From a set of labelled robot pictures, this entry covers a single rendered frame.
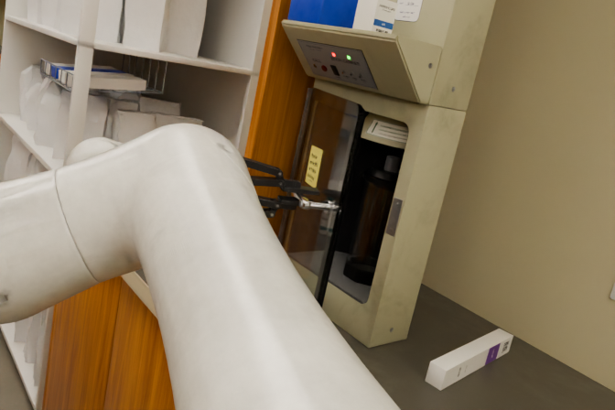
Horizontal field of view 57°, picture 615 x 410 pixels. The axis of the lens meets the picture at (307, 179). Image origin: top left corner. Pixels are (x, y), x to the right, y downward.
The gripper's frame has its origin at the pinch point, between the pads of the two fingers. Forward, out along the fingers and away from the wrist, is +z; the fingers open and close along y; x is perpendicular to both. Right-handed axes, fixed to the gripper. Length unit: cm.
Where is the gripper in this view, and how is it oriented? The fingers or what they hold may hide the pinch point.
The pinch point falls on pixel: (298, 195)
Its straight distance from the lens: 103.6
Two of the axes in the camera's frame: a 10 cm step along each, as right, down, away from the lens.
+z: 9.4, 1.3, 3.0
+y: 2.0, -9.6, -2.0
